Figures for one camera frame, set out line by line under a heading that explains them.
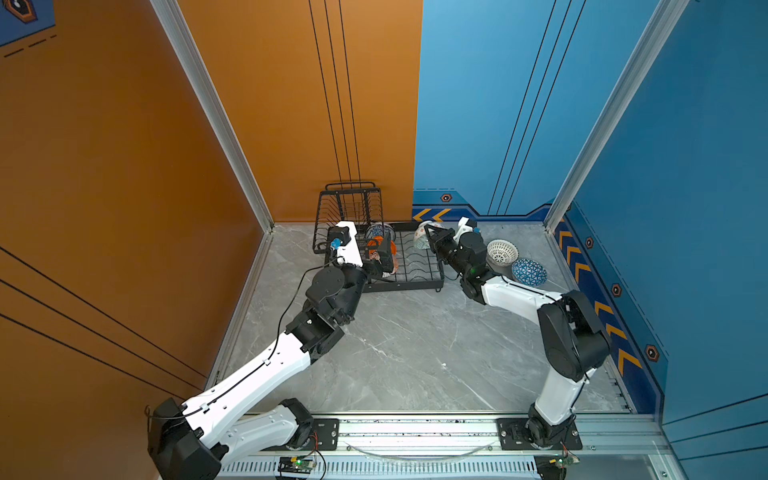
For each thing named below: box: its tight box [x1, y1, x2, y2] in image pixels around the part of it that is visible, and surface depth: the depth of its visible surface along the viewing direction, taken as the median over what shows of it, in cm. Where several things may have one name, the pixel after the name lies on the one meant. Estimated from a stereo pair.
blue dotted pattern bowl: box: [511, 258, 548, 287], surface depth 104 cm
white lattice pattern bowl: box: [486, 239, 519, 267], surface depth 111 cm
